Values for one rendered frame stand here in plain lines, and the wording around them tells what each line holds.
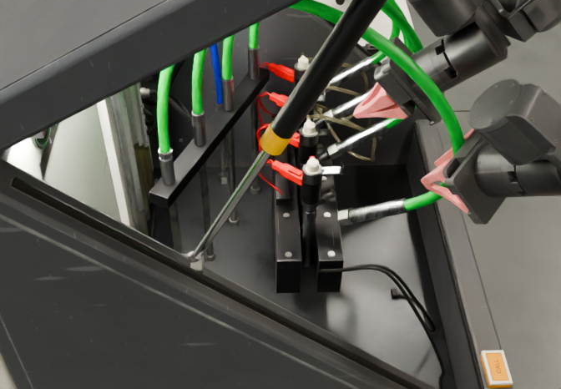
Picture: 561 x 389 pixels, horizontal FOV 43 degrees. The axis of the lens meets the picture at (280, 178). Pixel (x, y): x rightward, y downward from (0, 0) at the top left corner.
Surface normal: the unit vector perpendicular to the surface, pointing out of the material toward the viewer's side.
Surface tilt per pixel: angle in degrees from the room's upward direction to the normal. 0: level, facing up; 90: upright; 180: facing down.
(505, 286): 0
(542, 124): 45
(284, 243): 0
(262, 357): 90
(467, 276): 0
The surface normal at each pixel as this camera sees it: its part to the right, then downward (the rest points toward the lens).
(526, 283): 0.01, -0.71
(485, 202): 0.48, -0.04
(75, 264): 0.04, 0.70
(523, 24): 0.11, 0.35
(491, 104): -0.73, -0.57
